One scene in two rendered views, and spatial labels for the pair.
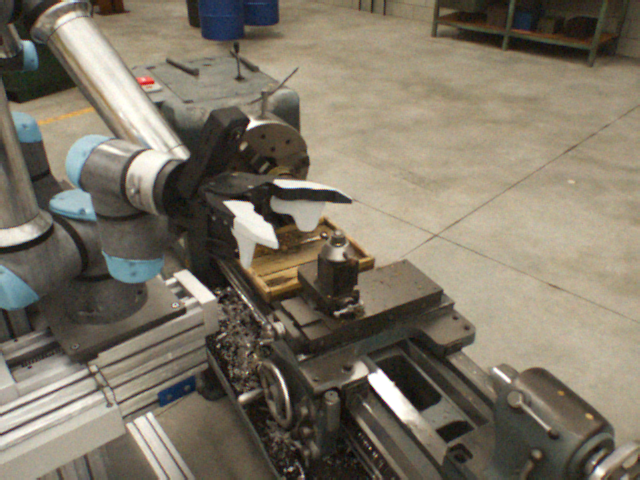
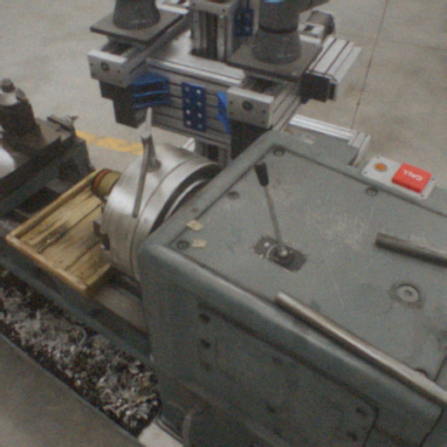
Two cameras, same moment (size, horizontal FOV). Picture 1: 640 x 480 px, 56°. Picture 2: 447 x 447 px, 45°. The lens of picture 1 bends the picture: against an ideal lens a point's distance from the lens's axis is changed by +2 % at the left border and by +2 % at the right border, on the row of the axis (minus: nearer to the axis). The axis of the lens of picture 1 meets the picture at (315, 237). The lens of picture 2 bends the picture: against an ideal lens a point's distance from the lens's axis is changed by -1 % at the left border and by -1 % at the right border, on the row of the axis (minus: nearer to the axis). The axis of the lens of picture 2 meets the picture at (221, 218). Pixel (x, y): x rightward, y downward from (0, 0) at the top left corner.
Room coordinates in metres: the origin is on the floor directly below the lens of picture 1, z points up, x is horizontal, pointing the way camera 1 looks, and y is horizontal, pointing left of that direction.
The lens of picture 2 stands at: (2.60, -0.08, 1.94)
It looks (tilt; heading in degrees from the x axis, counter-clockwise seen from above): 45 degrees down; 154
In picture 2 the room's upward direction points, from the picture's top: straight up
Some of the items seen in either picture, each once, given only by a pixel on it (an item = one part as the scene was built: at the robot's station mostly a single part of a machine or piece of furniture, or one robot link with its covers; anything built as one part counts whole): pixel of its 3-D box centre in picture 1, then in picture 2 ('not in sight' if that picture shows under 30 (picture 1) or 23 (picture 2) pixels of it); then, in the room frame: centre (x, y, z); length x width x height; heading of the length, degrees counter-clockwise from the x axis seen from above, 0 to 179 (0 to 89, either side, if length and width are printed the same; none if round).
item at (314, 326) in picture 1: (357, 303); (10, 157); (1.20, -0.11, 0.95); 0.43 x 0.17 x 0.05; 119
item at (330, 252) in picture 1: (337, 247); (10, 93); (1.17, -0.05, 1.13); 0.08 x 0.08 x 0.03
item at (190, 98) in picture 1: (211, 130); (326, 299); (2.10, 0.39, 1.06); 0.59 x 0.48 x 0.39; 29
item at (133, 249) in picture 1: (140, 232); not in sight; (0.70, 0.24, 1.46); 0.11 x 0.08 x 0.11; 149
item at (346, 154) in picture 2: (159, 100); (332, 155); (1.90, 0.51, 1.24); 0.09 x 0.08 x 0.03; 29
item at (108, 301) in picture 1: (103, 279); (135, 4); (0.94, 0.41, 1.21); 0.15 x 0.15 x 0.10
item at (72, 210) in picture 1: (88, 228); not in sight; (0.93, 0.41, 1.33); 0.13 x 0.12 x 0.14; 149
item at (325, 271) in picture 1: (337, 268); (16, 114); (1.18, -0.05, 1.07); 0.07 x 0.07 x 0.10; 29
